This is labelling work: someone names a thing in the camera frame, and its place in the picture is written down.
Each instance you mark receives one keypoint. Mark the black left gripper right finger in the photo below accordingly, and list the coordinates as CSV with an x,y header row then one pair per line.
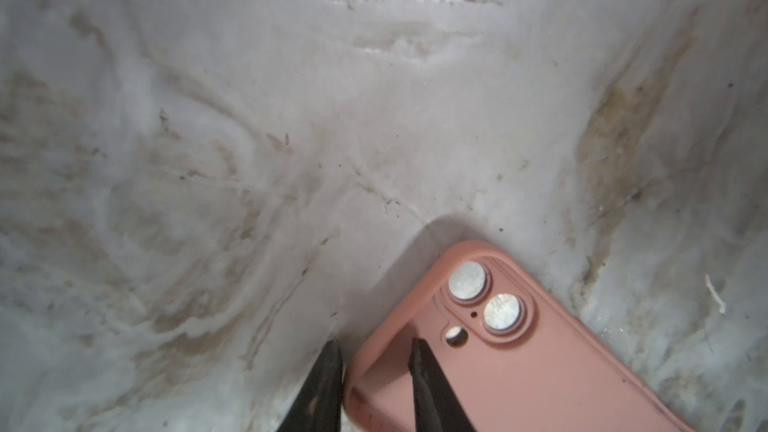
x,y
436,406

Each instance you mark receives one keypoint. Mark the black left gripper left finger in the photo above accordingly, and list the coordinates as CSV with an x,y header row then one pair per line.
x,y
317,406

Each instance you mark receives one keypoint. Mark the pink phone case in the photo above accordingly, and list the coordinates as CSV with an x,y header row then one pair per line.
x,y
515,358

